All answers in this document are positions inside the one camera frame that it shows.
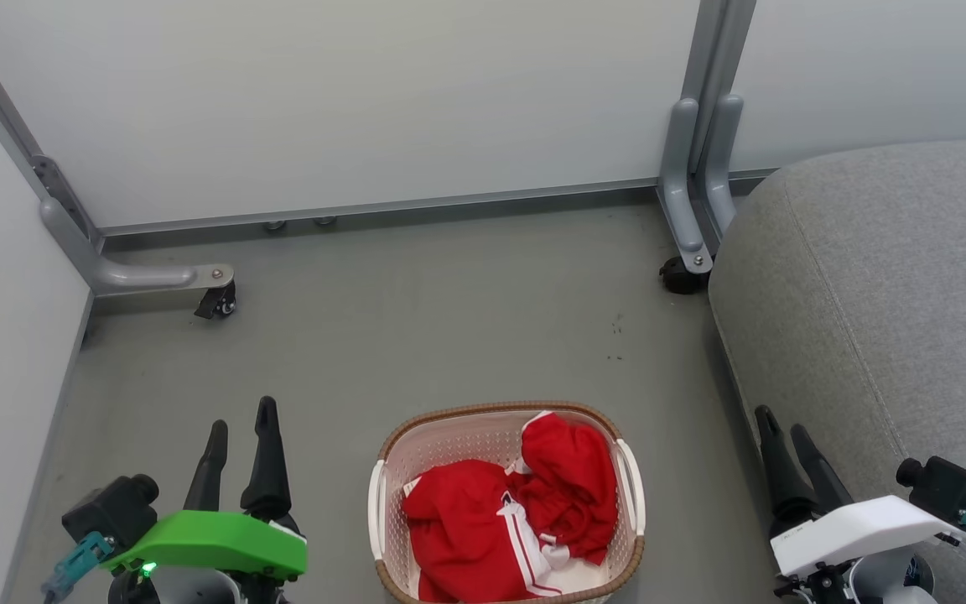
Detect red shorts white stripes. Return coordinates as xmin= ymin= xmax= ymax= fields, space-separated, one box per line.
xmin=402 ymin=460 xmax=611 ymax=603

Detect white laundry basket brown rim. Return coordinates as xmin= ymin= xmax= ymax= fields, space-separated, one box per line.
xmin=368 ymin=401 xmax=647 ymax=604

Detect grey partition base rail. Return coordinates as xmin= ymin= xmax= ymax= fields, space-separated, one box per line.
xmin=97 ymin=168 xmax=779 ymax=240

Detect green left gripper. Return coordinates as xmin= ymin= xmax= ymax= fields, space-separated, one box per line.
xmin=101 ymin=396 xmax=309 ymax=581

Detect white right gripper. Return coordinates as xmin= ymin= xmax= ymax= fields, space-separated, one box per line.
xmin=755 ymin=405 xmax=966 ymax=579

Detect grey fabric sofa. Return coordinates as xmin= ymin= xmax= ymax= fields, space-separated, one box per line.
xmin=708 ymin=138 xmax=966 ymax=604

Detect black caster wheel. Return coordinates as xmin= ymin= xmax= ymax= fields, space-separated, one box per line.
xmin=660 ymin=256 xmax=711 ymax=295
xmin=195 ymin=281 xmax=238 ymax=320

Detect grey partition foot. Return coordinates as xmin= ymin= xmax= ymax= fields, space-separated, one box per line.
xmin=699 ymin=94 xmax=745 ymax=237
xmin=657 ymin=97 xmax=714 ymax=275
xmin=39 ymin=197 xmax=236 ymax=296

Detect grey partition post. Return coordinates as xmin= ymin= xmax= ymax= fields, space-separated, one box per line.
xmin=681 ymin=0 xmax=758 ymax=173
xmin=0 ymin=8 xmax=104 ymax=253

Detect plain red garment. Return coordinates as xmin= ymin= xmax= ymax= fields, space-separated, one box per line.
xmin=506 ymin=411 xmax=621 ymax=565

